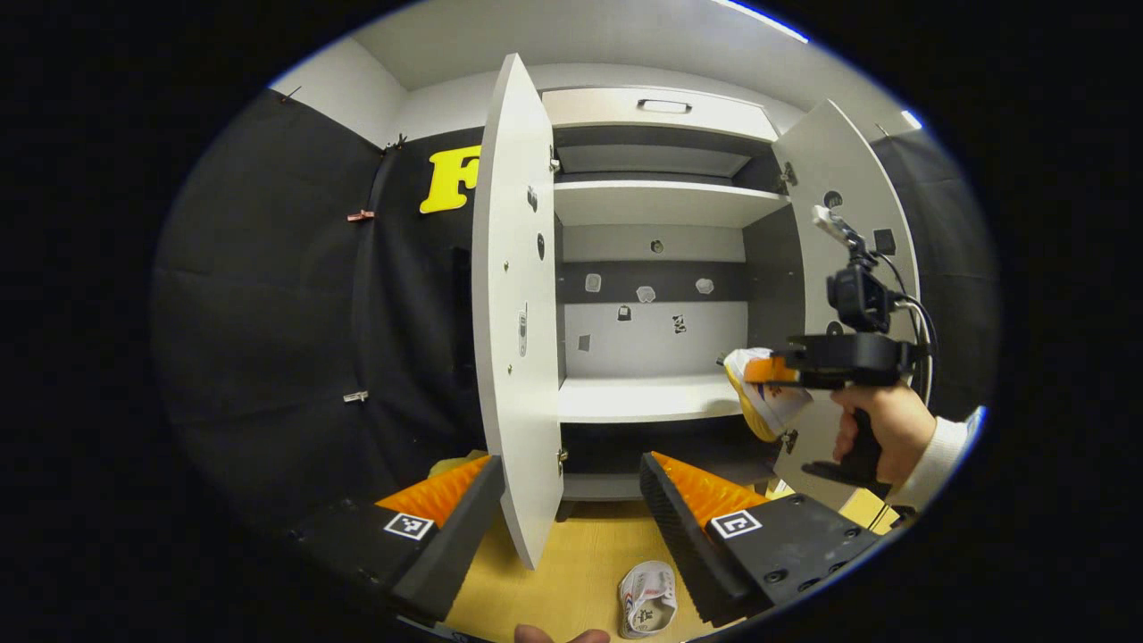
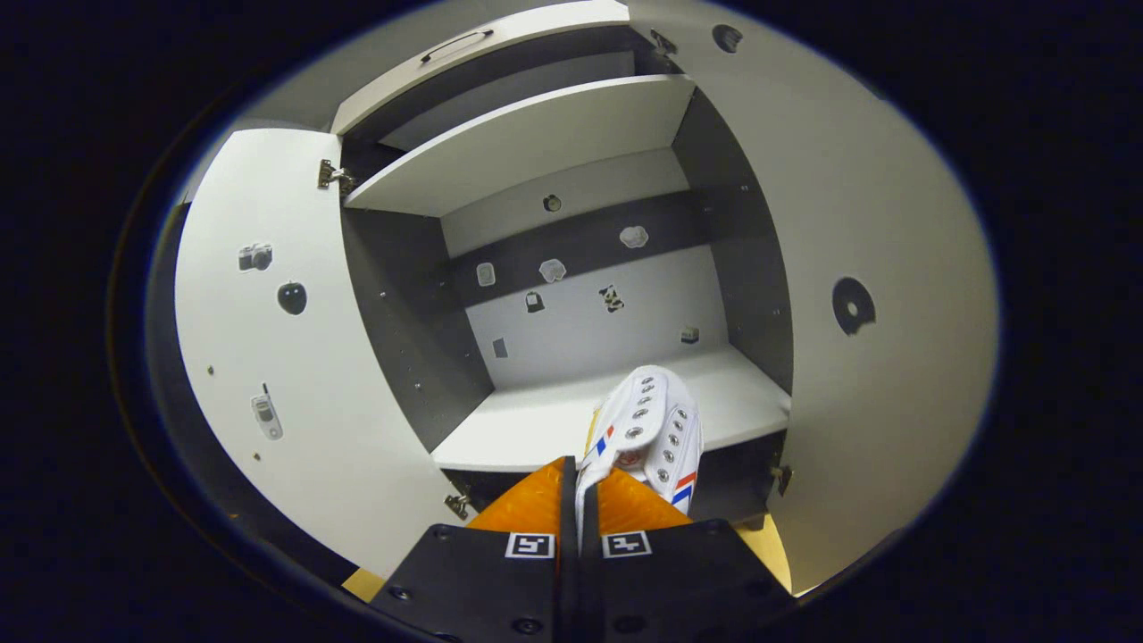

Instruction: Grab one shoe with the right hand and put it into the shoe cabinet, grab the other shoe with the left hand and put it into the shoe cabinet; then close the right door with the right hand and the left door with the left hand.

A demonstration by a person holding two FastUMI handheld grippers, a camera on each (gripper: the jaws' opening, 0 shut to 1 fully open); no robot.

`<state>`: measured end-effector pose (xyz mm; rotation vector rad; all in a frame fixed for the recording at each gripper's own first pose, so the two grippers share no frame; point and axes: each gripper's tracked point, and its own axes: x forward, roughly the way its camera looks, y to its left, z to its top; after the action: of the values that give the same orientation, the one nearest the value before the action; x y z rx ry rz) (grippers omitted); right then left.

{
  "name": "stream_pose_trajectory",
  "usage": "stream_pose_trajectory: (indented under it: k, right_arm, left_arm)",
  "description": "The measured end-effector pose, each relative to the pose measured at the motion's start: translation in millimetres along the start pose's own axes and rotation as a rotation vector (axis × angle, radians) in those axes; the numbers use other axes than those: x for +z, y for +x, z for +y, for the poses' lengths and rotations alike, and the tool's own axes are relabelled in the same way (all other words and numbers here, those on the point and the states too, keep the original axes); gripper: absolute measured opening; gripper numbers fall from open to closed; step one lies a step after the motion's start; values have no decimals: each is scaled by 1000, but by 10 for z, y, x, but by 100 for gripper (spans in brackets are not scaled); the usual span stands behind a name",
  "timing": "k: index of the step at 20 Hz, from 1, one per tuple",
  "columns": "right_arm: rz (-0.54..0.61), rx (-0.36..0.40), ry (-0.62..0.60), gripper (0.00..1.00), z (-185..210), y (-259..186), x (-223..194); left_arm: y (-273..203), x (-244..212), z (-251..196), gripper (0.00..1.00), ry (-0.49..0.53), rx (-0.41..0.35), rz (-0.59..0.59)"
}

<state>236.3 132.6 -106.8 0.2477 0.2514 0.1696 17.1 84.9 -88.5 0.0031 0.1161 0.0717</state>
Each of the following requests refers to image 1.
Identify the white shoe cabinet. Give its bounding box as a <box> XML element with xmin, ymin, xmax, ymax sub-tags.
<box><xmin>540</xmin><ymin>87</ymin><xmax>809</xmax><ymax>523</ymax></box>

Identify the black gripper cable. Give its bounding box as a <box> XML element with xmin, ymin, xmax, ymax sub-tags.
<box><xmin>880</xmin><ymin>253</ymin><xmax>937</xmax><ymax>407</ymax></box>

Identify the white shoe cabinet door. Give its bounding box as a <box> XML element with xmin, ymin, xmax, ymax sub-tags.
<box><xmin>471</xmin><ymin>54</ymin><xmax>565</xmax><ymax>570</ymax></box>
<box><xmin>772</xmin><ymin>98</ymin><xmax>921</xmax><ymax>510</ymax></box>

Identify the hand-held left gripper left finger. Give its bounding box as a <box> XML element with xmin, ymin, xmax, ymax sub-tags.
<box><xmin>286</xmin><ymin>455</ymin><xmax>506</xmax><ymax>626</ymax></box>

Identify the yellow plush toy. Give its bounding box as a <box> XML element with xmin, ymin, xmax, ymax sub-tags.
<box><xmin>427</xmin><ymin>451</ymin><xmax>490</xmax><ymax>479</ymax></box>

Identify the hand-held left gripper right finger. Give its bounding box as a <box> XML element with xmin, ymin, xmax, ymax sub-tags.
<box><xmin>639</xmin><ymin>452</ymin><xmax>894</xmax><ymax>628</ymax></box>

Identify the long ceiling light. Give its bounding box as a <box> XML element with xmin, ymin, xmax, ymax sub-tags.
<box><xmin>714</xmin><ymin>0</ymin><xmax>809</xmax><ymax>44</ymax></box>

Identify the white canvas shoe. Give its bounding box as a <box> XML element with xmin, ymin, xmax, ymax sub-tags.
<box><xmin>618</xmin><ymin>561</ymin><xmax>678</xmax><ymax>639</ymax></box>
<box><xmin>722</xmin><ymin>347</ymin><xmax>813</xmax><ymax>443</ymax></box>

